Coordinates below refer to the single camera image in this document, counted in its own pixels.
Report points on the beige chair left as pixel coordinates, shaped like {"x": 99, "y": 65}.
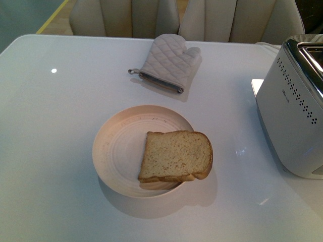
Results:
{"x": 134, "y": 19}

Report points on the white chrome toaster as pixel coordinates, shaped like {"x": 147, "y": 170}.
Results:
{"x": 289, "y": 104}

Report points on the beige round plate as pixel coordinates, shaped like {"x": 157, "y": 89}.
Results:
{"x": 119, "y": 146}

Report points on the toasted bread slice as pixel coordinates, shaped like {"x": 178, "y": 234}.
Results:
{"x": 178, "y": 156}

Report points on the beige chair right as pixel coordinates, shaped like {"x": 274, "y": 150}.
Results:
{"x": 238, "y": 21}

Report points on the beige chair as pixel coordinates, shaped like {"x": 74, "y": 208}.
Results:
{"x": 134, "y": 19}
{"x": 238, "y": 21}

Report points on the grey quilted oven mitt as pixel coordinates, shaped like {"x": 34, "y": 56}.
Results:
{"x": 169, "y": 63}

